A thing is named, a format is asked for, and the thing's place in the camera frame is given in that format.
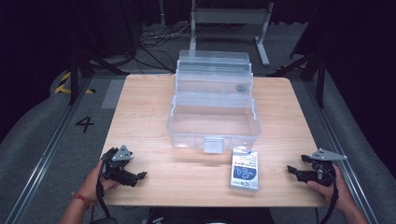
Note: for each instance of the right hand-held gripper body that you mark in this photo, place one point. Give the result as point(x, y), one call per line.
point(325, 169)

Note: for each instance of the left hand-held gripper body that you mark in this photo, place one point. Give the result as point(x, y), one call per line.
point(114, 166)

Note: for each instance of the blue and white packet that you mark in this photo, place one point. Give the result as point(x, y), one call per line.
point(244, 169)

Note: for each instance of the clear plastic storage box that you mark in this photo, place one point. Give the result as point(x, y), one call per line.
point(213, 102)

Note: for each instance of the person's right hand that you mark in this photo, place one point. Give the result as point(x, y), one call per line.
point(336, 194)

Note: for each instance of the person's left hand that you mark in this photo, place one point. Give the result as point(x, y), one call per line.
point(92, 183)

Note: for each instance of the person's dark clothing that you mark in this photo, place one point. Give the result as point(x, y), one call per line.
point(211, 216)

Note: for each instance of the black tripod stand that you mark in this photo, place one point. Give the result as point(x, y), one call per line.
point(81, 71)
point(311, 70)

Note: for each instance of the yellow and black floor tape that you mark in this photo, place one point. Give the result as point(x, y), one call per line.
point(67, 85)

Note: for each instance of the white metal pole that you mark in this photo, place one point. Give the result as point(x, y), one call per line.
point(162, 12)

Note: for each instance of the grey metal stand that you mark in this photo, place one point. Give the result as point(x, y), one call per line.
point(229, 17)

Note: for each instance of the grey metal floor rail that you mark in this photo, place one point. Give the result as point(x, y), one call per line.
point(341, 149)
point(46, 149)

